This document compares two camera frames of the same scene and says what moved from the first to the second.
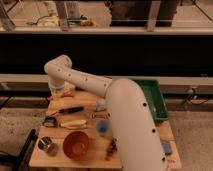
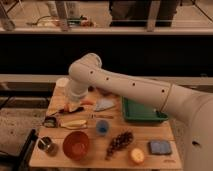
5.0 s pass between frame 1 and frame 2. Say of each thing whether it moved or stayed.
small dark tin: stayed
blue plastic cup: stayed
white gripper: moved
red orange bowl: stayed
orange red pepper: moved
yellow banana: stayed
